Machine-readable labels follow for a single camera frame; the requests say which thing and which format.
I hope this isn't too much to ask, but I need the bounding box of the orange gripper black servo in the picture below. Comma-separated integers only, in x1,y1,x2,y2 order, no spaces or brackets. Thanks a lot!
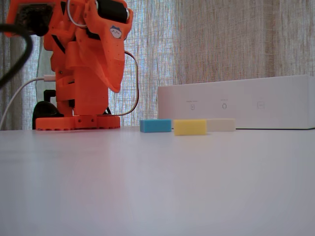
65,0,134,93

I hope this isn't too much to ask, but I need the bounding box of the blue foam cuboid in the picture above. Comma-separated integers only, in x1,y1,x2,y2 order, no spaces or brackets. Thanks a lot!
140,119,172,133

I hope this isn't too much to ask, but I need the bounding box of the yellow foam cuboid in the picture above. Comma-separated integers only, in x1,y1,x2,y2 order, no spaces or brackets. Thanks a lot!
173,119,207,136

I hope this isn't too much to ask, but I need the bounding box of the cream foam cuboid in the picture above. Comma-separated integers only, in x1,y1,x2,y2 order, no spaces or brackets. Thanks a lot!
206,118,236,132

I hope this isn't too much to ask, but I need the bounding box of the white cardboard box bin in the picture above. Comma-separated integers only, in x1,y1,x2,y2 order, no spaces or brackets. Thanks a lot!
157,75,315,130

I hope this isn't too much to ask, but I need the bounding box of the black table clamp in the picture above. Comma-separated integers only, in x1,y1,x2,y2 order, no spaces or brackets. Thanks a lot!
32,89,65,130

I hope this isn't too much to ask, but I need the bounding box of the beige woven curtain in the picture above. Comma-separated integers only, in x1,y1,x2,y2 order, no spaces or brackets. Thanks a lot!
172,0,315,87

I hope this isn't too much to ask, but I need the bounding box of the white red black servo wire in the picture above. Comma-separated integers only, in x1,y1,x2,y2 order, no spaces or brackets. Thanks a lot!
67,0,88,28
105,50,140,117

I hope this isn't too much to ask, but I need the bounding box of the thick black camera cable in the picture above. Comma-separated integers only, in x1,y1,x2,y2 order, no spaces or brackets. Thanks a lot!
0,23,34,89

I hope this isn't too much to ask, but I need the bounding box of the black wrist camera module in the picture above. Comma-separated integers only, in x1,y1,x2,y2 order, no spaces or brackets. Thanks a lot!
14,3,54,36

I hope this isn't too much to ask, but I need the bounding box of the white usb cable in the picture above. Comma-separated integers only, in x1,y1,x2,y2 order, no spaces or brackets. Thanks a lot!
0,75,58,131

